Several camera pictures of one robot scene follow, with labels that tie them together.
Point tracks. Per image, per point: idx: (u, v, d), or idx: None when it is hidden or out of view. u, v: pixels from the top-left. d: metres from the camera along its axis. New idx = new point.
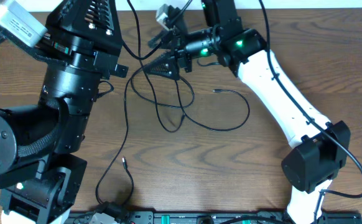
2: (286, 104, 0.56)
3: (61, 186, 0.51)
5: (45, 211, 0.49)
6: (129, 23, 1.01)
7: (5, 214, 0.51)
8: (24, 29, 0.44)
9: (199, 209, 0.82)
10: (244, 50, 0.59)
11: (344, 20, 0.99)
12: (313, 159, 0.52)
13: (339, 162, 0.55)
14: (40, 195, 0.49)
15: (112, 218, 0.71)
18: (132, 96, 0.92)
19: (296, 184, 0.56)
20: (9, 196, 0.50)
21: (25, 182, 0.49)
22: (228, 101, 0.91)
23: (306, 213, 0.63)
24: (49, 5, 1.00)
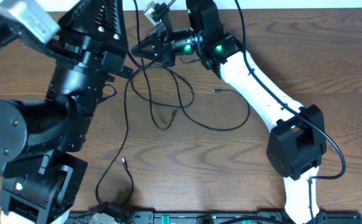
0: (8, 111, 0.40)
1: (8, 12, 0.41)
2: (262, 95, 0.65)
3: (61, 188, 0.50)
5: (45, 212, 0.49)
6: (129, 24, 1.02)
7: (5, 214, 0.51)
8: (40, 26, 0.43)
9: (199, 210, 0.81)
10: (223, 53, 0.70)
11: (344, 20, 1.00)
12: (290, 142, 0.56)
13: (320, 146, 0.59)
14: (39, 195, 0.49)
15: (112, 218, 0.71)
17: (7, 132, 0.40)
18: (132, 96, 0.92)
19: (282, 170, 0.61)
20: (9, 196, 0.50)
21: (25, 182, 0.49)
22: (228, 101, 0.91)
23: (301, 208, 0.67)
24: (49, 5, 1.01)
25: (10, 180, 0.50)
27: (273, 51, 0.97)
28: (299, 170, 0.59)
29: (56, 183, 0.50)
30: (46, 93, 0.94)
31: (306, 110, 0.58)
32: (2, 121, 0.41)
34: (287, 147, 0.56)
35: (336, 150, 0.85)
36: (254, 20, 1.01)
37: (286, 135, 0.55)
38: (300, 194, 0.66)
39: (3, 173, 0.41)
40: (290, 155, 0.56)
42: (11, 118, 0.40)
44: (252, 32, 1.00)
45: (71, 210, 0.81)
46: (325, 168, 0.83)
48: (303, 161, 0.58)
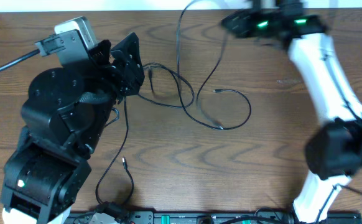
0: (68, 74, 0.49)
1: (71, 26, 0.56)
2: (328, 84, 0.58)
3: (64, 183, 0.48)
5: (47, 208, 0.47)
6: (129, 25, 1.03)
7: (6, 212, 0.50)
8: (88, 37, 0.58)
9: (199, 210, 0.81)
10: (304, 28, 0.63)
11: (343, 21, 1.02)
12: (339, 140, 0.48)
13: None
14: (41, 193, 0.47)
15: (112, 218, 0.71)
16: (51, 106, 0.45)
17: (66, 88, 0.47)
18: (132, 96, 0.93)
19: (315, 166, 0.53)
20: (10, 193, 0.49)
21: (27, 178, 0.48)
22: (228, 101, 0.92)
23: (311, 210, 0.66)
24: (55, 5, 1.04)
25: (10, 177, 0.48)
27: (273, 51, 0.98)
28: (331, 172, 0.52)
29: (60, 180, 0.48)
30: None
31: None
32: (63, 78, 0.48)
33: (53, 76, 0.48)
34: (333, 145, 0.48)
35: None
36: None
37: (339, 132, 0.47)
38: (318, 198, 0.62)
39: (49, 120, 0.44)
40: (333, 152, 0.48)
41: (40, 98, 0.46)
42: (70, 78, 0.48)
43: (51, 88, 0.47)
44: None
45: (71, 210, 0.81)
46: None
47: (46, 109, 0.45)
48: (342, 165, 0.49)
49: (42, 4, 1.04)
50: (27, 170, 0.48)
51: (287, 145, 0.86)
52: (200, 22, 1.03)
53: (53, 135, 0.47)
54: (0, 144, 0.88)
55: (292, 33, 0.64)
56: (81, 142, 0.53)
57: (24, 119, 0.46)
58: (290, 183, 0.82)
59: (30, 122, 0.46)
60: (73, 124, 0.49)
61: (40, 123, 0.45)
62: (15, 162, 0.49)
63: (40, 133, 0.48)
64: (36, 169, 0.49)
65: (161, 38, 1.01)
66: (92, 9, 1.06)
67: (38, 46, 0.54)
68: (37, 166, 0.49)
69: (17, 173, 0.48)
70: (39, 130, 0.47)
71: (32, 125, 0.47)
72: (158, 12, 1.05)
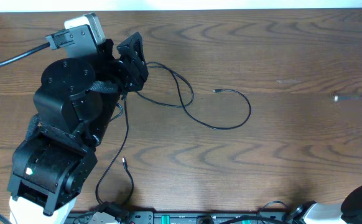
0: (79, 64, 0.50)
1: (81, 22, 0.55)
2: None
3: (71, 172, 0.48)
5: (54, 196, 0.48)
6: (129, 25, 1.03)
7: (13, 200, 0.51)
8: (97, 32, 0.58)
9: (199, 210, 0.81)
10: None
11: (343, 20, 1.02)
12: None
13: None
14: (48, 180, 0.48)
15: (113, 218, 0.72)
16: (64, 93, 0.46)
17: (77, 77, 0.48)
18: (132, 96, 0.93)
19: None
20: (18, 180, 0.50)
21: (36, 167, 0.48)
22: (228, 101, 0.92)
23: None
24: (55, 4, 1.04)
25: (19, 164, 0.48)
27: (273, 51, 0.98)
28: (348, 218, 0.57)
29: (67, 168, 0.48)
30: None
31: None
32: (74, 68, 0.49)
33: (64, 66, 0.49)
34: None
35: (336, 150, 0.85)
36: (254, 20, 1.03)
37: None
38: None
39: (61, 106, 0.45)
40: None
41: (53, 85, 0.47)
42: (81, 68, 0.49)
43: (63, 77, 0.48)
44: (252, 31, 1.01)
45: (71, 210, 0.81)
46: (326, 169, 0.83)
47: (59, 96, 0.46)
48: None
49: (42, 4, 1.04)
50: (35, 158, 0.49)
51: (287, 145, 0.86)
52: (200, 22, 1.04)
53: (63, 122, 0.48)
54: (0, 144, 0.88)
55: None
56: (89, 132, 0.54)
57: (37, 106, 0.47)
58: (289, 183, 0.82)
59: (41, 109, 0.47)
60: (81, 112, 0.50)
61: (51, 110, 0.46)
62: (23, 150, 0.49)
63: (50, 121, 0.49)
64: (44, 157, 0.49)
65: (161, 38, 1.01)
66: (92, 10, 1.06)
67: (49, 39, 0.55)
68: (46, 154, 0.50)
69: (26, 161, 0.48)
70: (50, 117, 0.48)
71: (43, 112, 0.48)
72: (158, 12, 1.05)
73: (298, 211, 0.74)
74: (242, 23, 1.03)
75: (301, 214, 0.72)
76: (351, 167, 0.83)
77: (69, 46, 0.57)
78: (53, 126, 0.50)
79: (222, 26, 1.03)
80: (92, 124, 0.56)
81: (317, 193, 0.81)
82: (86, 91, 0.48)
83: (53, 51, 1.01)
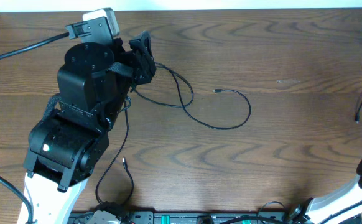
0: (99, 46, 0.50)
1: (99, 15, 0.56)
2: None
3: (86, 150, 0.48)
5: (69, 172, 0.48)
6: (129, 25, 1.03)
7: (28, 177, 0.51)
8: (113, 25, 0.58)
9: (199, 210, 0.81)
10: None
11: (343, 20, 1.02)
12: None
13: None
14: (64, 157, 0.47)
15: (114, 216, 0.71)
16: (86, 71, 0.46)
17: (99, 58, 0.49)
18: (132, 96, 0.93)
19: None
20: (35, 157, 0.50)
21: (53, 144, 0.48)
22: (228, 101, 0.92)
23: (323, 212, 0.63)
24: (55, 5, 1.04)
25: (36, 141, 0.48)
27: (273, 51, 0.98)
28: None
29: (83, 145, 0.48)
30: (46, 93, 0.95)
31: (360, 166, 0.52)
32: (95, 49, 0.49)
33: (86, 48, 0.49)
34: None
35: (335, 150, 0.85)
36: (254, 20, 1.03)
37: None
38: (338, 206, 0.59)
39: (84, 83, 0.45)
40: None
41: (75, 64, 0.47)
42: (102, 50, 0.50)
43: (84, 57, 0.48)
44: (252, 31, 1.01)
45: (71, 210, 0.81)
46: (326, 169, 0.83)
47: (81, 73, 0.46)
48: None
49: (42, 4, 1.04)
50: (51, 135, 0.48)
51: (287, 145, 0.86)
52: (200, 22, 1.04)
53: (83, 100, 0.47)
54: (0, 144, 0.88)
55: None
56: (104, 115, 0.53)
57: (58, 84, 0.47)
58: (290, 183, 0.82)
59: (62, 87, 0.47)
60: (99, 93, 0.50)
61: (71, 87, 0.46)
62: (40, 127, 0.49)
63: (69, 100, 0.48)
64: (61, 135, 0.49)
65: (162, 38, 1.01)
66: (92, 9, 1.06)
67: (68, 29, 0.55)
68: (62, 132, 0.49)
69: (43, 138, 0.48)
70: (70, 95, 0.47)
71: (64, 90, 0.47)
72: (158, 13, 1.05)
73: (297, 213, 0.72)
74: (242, 23, 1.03)
75: (301, 214, 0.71)
76: (351, 167, 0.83)
77: (86, 38, 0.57)
78: (71, 105, 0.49)
79: (222, 26, 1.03)
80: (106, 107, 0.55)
81: (317, 193, 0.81)
82: (106, 71, 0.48)
83: (53, 51, 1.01)
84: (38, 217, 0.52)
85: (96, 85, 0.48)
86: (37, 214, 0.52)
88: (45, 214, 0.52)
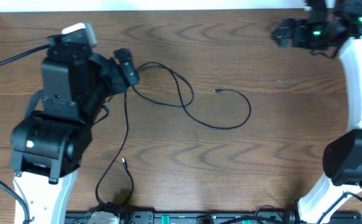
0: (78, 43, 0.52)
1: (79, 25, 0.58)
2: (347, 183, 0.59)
3: (71, 139, 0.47)
5: (58, 162, 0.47)
6: (129, 25, 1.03)
7: (17, 177, 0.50)
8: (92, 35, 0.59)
9: (199, 210, 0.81)
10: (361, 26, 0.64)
11: None
12: (361, 151, 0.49)
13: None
14: (50, 149, 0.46)
15: (112, 214, 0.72)
16: (68, 60, 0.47)
17: (79, 50, 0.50)
18: (132, 96, 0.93)
19: (335, 173, 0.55)
20: (19, 156, 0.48)
21: (37, 138, 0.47)
22: (228, 101, 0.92)
23: (315, 213, 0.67)
24: (55, 5, 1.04)
25: (19, 139, 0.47)
27: (273, 51, 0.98)
28: (347, 178, 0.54)
29: (67, 134, 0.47)
30: None
31: (328, 169, 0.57)
32: (74, 45, 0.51)
33: (65, 45, 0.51)
34: (356, 154, 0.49)
35: None
36: (254, 21, 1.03)
37: None
38: (327, 200, 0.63)
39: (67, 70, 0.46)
40: (350, 162, 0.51)
41: (57, 56, 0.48)
42: (80, 45, 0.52)
43: (65, 50, 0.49)
44: (252, 31, 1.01)
45: (72, 211, 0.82)
46: None
47: (64, 62, 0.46)
48: (357, 175, 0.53)
49: (42, 4, 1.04)
50: (34, 130, 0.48)
51: (287, 145, 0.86)
52: (200, 22, 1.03)
53: (66, 89, 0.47)
54: (0, 145, 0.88)
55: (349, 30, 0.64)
56: (87, 107, 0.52)
57: (42, 77, 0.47)
58: (290, 184, 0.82)
59: (46, 79, 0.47)
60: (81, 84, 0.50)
61: (53, 75, 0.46)
62: (22, 126, 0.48)
63: (52, 93, 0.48)
64: (44, 129, 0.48)
65: (161, 38, 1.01)
66: (91, 9, 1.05)
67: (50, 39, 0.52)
68: (45, 127, 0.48)
69: (25, 135, 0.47)
70: (54, 86, 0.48)
71: (47, 82, 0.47)
72: (157, 12, 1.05)
73: (292, 220, 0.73)
74: (242, 23, 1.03)
75: (297, 221, 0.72)
76: None
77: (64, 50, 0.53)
78: (55, 98, 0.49)
79: (222, 26, 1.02)
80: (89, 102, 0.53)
81: None
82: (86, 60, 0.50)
83: None
84: (35, 214, 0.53)
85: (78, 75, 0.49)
86: (33, 212, 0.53)
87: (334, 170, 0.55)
88: (41, 209, 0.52)
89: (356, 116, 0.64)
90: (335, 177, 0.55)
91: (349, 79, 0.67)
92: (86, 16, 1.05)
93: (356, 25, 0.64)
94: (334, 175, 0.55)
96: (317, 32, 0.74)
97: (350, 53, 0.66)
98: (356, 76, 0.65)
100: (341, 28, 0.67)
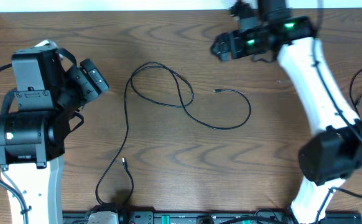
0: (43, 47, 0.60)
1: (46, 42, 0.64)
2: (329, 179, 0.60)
3: (49, 123, 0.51)
5: (41, 145, 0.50)
6: (129, 24, 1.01)
7: (4, 171, 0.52)
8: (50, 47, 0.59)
9: (199, 209, 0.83)
10: (292, 33, 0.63)
11: (349, 18, 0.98)
12: (331, 150, 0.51)
13: (360, 161, 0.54)
14: (30, 134, 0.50)
15: (110, 211, 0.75)
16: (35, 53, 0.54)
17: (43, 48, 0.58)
18: (132, 96, 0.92)
19: (316, 175, 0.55)
20: (2, 149, 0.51)
21: (16, 127, 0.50)
22: (228, 101, 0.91)
23: (309, 212, 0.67)
24: (51, 4, 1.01)
25: None
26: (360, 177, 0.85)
27: None
28: (327, 176, 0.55)
29: (44, 119, 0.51)
30: None
31: (308, 173, 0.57)
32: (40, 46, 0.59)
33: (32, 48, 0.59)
34: (327, 154, 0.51)
35: None
36: None
37: (331, 139, 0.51)
38: (316, 198, 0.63)
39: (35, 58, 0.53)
40: (324, 162, 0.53)
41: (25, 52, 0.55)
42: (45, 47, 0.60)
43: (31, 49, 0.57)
44: None
45: (72, 210, 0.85)
46: None
47: (32, 54, 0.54)
48: (335, 171, 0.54)
49: (38, 4, 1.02)
50: (12, 122, 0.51)
51: (287, 145, 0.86)
52: (201, 22, 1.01)
53: (37, 78, 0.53)
54: None
55: (280, 38, 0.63)
56: (60, 99, 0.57)
57: (14, 72, 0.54)
58: (288, 183, 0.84)
59: (17, 73, 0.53)
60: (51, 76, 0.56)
61: (26, 67, 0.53)
62: None
63: (25, 85, 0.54)
64: (22, 118, 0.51)
65: (162, 38, 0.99)
66: (89, 9, 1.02)
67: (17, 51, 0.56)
68: (23, 116, 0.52)
69: (4, 127, 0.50)
70: (26, 78, 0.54)
71: (20, 75, 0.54)
72: (157, 13, 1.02)
73: None
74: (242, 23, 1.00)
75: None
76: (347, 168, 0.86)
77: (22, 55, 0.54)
78: (28, 91, 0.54)
79: (222, 27, 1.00)
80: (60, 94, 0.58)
81: None
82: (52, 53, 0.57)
83: None
84: (32, 203, 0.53)
85: (47, 66, 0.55)
86: (29, 201, 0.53)
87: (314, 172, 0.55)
88: (35, 196, 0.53)
89: (317, 122, 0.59)
90: (318, 178, 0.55)
91: (298, 88, 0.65)
92: (84, 16, 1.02)
93: (286, 34, 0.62)
94: (316, 178, 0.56)
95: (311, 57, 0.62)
96: (251, 40, 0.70)
97: (290, 63, 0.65)
98: (302, 83, 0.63)
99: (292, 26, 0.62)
100: (273, 39, 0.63)
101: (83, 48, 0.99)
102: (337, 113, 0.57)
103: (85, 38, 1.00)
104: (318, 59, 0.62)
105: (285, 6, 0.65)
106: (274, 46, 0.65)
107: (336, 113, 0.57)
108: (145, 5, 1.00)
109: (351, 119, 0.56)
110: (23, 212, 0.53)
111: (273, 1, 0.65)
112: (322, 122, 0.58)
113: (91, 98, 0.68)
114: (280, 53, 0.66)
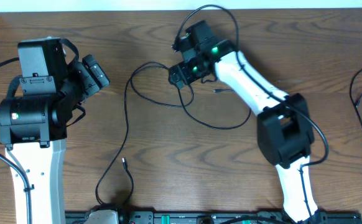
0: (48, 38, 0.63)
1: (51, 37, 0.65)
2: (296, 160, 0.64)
3: (53, 106, 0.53)
5: (45, 125, 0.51)
6: (129, 24, 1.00)
7: (9, 150, 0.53)
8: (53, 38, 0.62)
9: (199, 209, 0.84)
10: (218, 54, 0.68)
11: (351, 18, 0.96)
12: (275, 126, 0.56)
13: (308, 134, 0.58)
14: (34, 114, 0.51)
15: (110, 210, 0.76)
16: (40, 40, 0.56)
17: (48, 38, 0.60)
18: (132, 96, 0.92)
19: (274, 156, 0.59)
20: (7, 129, 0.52)
21: (21, 108, 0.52)
22: (229, 101, 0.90)
23: (298, 204, 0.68)
24: (51, 5, 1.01)
25: (4, 112, 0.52)
26: (359, 176, 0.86)
27: (274, 50, 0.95)
28: (286, 155, 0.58)
29: (47, 101, 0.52)
30: None
31: (270, 157, 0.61)
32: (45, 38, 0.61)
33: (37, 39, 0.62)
34: (272, 132, 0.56)
35: (334, 150, 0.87)
36: (254, 20, 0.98)
37: (272, 119, 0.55)
38: (293, 184, 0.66)
39: (41, 45, 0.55)
40: (275, 140, 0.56)
41: (30, 40, 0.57)
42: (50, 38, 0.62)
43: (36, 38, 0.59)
44: (252, 31, 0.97)
45: (73, 210, 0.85)
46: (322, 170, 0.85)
47: (38, 42, 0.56)
48: (292, 149, 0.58)
49: (38, 5, 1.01)
50: (17, 104, 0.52)
51: None
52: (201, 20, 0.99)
53: (43, 65, 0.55)
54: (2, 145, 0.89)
55: (209, 61, 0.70)
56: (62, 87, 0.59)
57: (20, 58, 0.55)
58: None
59: (23, 59, 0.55)
60: (55, 64, 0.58)
61: (31, 54, 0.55)
62: (2, 104, 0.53)
63: (30, 71, 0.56)
64: (26, 101, 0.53)
65: (162, 38, 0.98)
66: (88, 9, 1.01)
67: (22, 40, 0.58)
68: (28, 99, 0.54)
69: (9, 109, 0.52)
70: (32, 65, 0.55)
71: (25, 61, 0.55)
72: (157, 12, 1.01)
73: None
74: (242, 23, 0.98)
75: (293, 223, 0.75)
76: (346, 167, 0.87)
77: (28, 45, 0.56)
78: (32, 77, 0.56)
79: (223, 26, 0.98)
80: (63, 83, 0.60)
81: None
82: (56, 42, 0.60)
83: None
84: (34, 182, 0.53)
85: (51, 53, 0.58)
86: (32, 180, 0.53)
87: (270, 153, 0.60)
88: (39, 175, 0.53)
89: (255, 112, 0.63)
90: (278, 159, 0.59)
91: (240, 94, 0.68)
92: (84, 16, 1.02)
93: (212, 57, 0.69)
94: (277, 159, 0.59)
95: (238, 63, 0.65)
96: (195, 68, 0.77)
97: (224, 76, 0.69)
98: (239, 88, 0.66)
99: (216, 50, 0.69)
100: (206, 64, 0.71)
101: (83, 49, 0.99)
102: (269, 96, 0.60)
103: (85, 38, 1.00)
104: (242, 63, 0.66)
105: (211, 35, 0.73)
106: (211, 68, 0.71)
107: (269, 97, 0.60)
108: (145, 5, 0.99)
109: (282, 97, 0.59)
110: (25, 191, 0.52)
111: (200, 33, 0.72)
112: (259, 109, 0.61)
113: (92, 90, 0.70)
114: (214, 70, 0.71)
